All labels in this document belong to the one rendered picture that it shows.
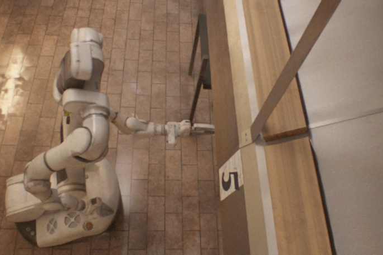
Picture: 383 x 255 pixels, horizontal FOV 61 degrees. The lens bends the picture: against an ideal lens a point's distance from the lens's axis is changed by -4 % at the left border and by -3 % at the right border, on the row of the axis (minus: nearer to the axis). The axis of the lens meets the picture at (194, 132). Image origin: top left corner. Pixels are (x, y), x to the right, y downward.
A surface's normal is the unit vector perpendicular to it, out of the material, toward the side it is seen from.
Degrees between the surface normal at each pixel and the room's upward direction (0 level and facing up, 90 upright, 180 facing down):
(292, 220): 33
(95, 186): 0
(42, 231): 38
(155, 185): 0
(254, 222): 55
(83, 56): 23
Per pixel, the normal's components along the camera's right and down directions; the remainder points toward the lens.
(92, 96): 0.50, -0.48
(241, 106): -0.73, -0.29
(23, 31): 0.13, -0.47
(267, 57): -0.43, -0.41
